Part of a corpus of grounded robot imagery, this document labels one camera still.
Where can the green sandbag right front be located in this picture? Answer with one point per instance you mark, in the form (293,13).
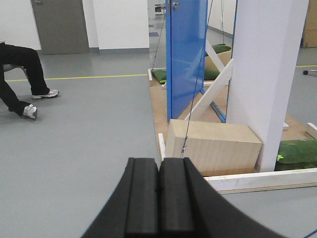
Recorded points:
(297,151)

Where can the grey room door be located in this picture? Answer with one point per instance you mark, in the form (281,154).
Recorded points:
(61,26)

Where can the green sandbag behind door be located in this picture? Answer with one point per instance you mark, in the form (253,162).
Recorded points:
(210,74)

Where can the white pillar panel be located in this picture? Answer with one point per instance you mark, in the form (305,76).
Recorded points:
(266,43)

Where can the white sneaker far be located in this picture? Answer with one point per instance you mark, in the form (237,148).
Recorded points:
(51,94)

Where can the white diagonal brace beam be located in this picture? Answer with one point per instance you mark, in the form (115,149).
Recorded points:
(212,92)

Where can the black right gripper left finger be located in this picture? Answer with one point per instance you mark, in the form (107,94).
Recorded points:
(132,209)

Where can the green sandbag left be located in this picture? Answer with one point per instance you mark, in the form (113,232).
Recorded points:
(160,75)

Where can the light wooden box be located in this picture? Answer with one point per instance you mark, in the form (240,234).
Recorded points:
(214,148)

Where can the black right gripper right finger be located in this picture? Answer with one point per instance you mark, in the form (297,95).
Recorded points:
(191,208)

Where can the green sandbag far back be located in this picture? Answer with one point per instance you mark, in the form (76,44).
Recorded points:
(220,48)

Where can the blue door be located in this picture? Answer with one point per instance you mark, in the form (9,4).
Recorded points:
(186,30)

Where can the white front base rail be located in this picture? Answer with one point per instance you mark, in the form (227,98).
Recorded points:
(263,181)

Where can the white sneaker near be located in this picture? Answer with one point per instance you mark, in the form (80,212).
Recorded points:
(30,111)

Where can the silver door handle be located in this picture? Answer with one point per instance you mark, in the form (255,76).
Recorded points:
(175,4)

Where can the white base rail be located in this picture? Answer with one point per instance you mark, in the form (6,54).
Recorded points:
(263,181)
(161,146)

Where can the white sneaker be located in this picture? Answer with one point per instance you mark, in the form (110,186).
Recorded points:
(51,94)
(30,111)

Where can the cardboard box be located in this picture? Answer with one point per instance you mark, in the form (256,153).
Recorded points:
(309,36)

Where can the white left base rail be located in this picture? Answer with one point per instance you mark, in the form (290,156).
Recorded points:
(161,146)

